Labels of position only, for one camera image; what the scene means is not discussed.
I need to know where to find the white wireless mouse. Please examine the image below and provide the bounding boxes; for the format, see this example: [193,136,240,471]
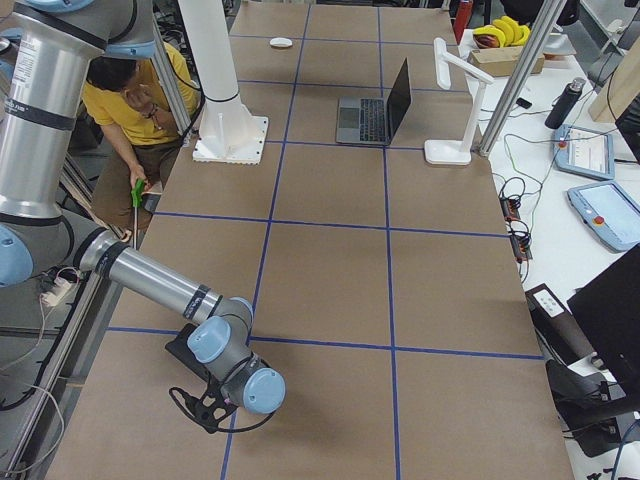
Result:
[269,37,293,49]

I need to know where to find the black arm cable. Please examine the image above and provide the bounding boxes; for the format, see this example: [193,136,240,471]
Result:
[167,359,276,434]

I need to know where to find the brown cardboard box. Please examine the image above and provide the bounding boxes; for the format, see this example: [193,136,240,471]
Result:
[467,46,523,77]

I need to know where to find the near blue teach pendant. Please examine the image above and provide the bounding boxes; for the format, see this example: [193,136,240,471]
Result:
[567,180,639,252]

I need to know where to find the dark box with white label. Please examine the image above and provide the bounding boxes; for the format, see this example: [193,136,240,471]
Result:
[525,284,597,365]

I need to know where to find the blue teach pendant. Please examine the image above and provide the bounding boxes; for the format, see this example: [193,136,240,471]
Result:
[552,124,615,180]
[567,180,639,252]

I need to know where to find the far blue teach pendant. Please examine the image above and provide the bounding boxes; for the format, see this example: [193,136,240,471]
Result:
[552,124,615,180]

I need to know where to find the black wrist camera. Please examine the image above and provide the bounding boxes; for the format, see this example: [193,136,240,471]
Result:
[185,377,237,434]

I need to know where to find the black monitor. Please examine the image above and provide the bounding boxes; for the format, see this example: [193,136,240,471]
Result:
[568,246,639,393]

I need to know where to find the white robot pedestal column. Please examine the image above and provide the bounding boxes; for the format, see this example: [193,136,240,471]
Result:
[179,0,269,165]

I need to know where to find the black wallet case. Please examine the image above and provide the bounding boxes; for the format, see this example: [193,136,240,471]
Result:
[165,323,208,381]

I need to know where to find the black water bottle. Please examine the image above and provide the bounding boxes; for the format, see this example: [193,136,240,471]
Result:
[544,77,586,130]

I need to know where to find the yellow bananas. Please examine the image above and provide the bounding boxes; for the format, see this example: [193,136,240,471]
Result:
[472,16,531,49]

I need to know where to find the aluminium frame post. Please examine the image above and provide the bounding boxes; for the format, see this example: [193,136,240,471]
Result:
[476,0,566,158]

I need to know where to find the grey laptop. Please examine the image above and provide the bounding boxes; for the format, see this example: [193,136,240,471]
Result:
[336,59,412,146]

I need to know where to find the green object in hands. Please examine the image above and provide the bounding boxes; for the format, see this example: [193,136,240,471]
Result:
[131,179,146,208]

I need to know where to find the person in yellow shirt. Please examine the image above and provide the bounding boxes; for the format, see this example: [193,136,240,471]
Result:
[82,56,182,231]

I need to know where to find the white desk lamp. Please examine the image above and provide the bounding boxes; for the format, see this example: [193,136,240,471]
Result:
[424,37,494,166]

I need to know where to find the red cylinder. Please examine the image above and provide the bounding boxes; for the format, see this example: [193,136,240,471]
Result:
[453,0,473,44]

